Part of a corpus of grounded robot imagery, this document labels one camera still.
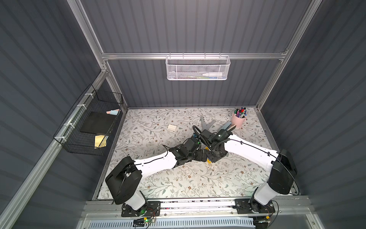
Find grey V-shaped bracket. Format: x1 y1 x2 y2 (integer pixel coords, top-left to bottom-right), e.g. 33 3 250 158
200 115 216 131

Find floral table mat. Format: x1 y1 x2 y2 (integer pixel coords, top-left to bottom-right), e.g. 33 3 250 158
97 107 279 200

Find white wire mesh basket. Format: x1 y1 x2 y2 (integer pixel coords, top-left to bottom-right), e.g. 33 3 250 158
165 54 231 81

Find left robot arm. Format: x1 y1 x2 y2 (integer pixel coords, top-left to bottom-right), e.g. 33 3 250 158
105 138 207 211

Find black wire basket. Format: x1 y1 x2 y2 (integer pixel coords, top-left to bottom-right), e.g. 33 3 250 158
54 86 124 156

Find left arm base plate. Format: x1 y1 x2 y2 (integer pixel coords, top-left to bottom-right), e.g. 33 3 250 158
121 201 161 218

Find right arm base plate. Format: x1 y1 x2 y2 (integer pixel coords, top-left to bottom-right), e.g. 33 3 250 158
232 198 275 215

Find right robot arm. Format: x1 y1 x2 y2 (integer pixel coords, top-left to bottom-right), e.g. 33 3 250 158
194 129 297 209

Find white lego brick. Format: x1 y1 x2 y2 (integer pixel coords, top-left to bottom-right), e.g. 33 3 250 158
167 124 177 132

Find yellow sticky notes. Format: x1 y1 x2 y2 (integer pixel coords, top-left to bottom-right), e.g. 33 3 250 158
94 135 108 148

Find pastel sticky note pad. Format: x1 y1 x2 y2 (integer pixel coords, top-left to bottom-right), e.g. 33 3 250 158
106 109 120 115

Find pink pen cup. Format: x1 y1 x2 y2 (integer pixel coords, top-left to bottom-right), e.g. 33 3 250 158
231 107 247 129

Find white marker bottle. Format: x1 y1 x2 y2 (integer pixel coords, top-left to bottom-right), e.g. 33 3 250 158
203 72 223 78

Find black notebook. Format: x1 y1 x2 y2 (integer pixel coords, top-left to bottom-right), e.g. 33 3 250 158
80 112 115 135

